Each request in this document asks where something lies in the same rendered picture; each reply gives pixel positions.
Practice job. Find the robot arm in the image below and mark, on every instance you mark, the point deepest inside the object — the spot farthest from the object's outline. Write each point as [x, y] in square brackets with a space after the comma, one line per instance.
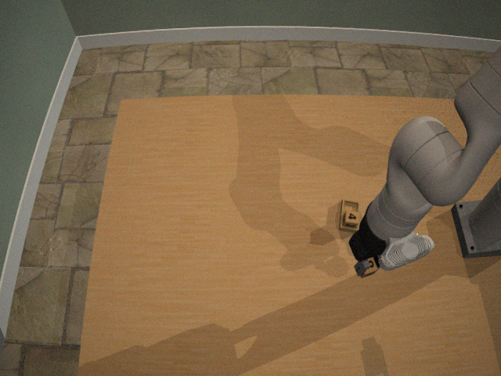
[441, 170]

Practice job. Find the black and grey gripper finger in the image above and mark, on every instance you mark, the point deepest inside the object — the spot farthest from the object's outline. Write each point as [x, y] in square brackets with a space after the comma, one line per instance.
[361, 267]
[376, 260]

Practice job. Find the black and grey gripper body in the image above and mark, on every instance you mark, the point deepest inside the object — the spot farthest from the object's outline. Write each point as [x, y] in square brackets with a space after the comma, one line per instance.
[400, 246]

